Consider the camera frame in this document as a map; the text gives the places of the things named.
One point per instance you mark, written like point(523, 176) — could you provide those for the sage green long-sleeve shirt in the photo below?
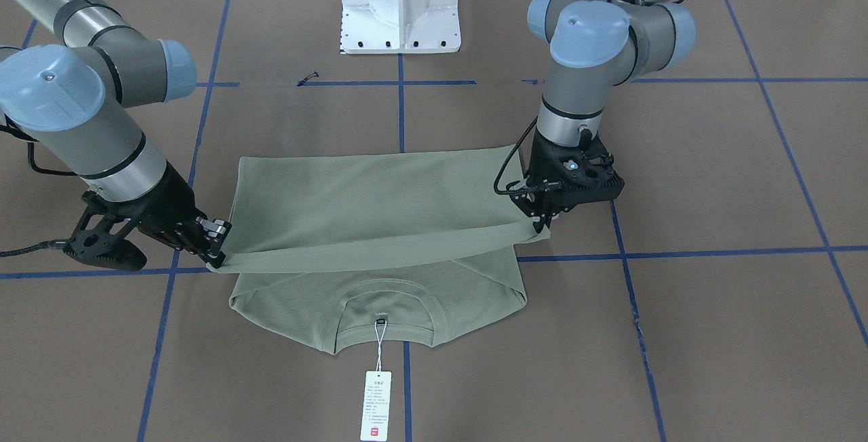
point(324, 247)

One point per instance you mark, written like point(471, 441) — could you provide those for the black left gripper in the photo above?
point(537, 157)

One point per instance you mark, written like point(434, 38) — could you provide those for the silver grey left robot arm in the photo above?
point(594, 45)

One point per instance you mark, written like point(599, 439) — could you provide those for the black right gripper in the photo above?
point(165, 203)

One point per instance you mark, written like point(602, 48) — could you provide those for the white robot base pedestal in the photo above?
point(390, 27)

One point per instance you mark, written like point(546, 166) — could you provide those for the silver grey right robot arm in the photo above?
point(73, 96)

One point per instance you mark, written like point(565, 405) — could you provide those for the white paper hang tag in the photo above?
point(375, 414)

